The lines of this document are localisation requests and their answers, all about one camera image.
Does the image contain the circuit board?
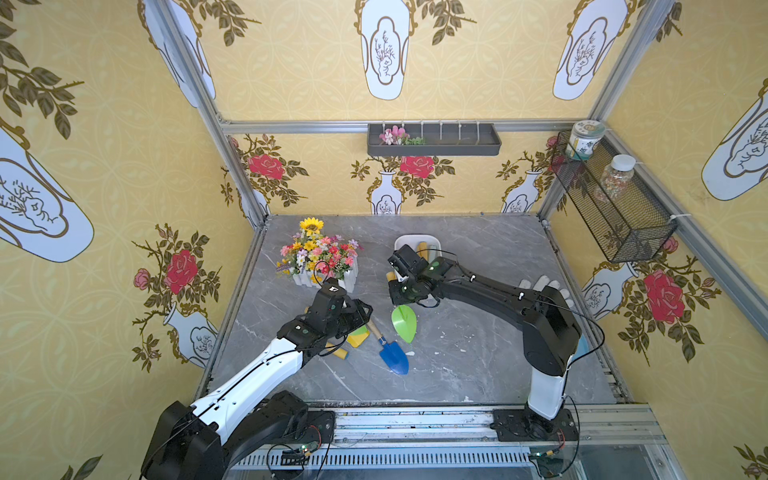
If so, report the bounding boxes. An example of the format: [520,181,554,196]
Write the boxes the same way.
[280,441,319,468]
[528,450,565,479]

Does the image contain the black wire basket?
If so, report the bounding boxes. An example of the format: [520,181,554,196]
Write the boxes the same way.
[551,131,677,263]

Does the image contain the grey wall shelf tray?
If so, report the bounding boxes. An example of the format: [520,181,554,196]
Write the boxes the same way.
[367,121,502,157]

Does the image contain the clear white-lid jar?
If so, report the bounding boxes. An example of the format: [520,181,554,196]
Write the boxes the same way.
[595,154,636,202]

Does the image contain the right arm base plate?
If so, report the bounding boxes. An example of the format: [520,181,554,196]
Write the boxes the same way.
[490,406,579,443]

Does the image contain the blue metal shovel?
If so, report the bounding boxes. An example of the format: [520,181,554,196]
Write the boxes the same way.
[367,320,409,376]

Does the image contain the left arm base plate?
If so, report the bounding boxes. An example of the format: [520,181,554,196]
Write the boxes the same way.
[287,410,336,447]

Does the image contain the patterned lid jar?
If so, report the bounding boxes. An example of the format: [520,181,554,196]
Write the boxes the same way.
[565,120,606,161]

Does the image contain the artificial flower basket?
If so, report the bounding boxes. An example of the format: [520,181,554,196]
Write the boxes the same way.
[276,217,363,292]

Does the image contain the yellow shovel left pile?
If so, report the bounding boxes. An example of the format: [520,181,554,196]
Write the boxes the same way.
[346,326,370,348]

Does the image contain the pink flowers in tray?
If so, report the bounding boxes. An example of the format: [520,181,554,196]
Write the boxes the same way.
[379,125,425,146]

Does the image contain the right circuit board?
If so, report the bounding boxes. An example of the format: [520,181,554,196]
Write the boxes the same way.
[528,450,565,479]

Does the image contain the white work glove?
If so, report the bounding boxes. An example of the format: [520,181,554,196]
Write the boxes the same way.
[519,274,575,307]

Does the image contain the white storage box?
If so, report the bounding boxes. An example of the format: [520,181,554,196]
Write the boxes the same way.
[394,234,442,261]

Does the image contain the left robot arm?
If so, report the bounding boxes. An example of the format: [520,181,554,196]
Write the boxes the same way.
[141,279,373,479]

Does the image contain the left circuit board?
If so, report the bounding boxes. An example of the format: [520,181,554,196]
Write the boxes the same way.
[280,441,319,468]

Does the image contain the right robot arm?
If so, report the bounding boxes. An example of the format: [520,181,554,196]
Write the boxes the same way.
[388,245,582,445]

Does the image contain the yellow handle tool front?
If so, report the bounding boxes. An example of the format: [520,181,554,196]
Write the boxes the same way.
[326,343,348,360]

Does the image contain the light blue dustpan scoop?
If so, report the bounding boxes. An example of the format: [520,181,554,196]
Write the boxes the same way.
[571,334,590,362]

